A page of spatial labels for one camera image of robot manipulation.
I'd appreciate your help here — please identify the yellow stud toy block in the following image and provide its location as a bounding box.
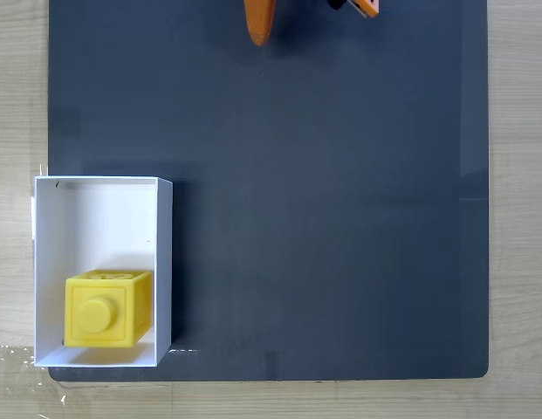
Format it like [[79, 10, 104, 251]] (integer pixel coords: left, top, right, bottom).
[[63, 269, 154, 349]]

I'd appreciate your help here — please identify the white open cardboard box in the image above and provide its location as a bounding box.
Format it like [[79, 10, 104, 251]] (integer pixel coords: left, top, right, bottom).
[[31, 175, 174, 367]]

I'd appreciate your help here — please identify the dark grey table mat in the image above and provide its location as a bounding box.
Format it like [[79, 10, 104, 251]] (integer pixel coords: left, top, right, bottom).
[[46, 0, 491, 383]]

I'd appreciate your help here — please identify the clear adhesive tape patch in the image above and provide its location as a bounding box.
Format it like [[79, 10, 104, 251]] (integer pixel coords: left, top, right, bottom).
[[0, 343, 51, 419]]

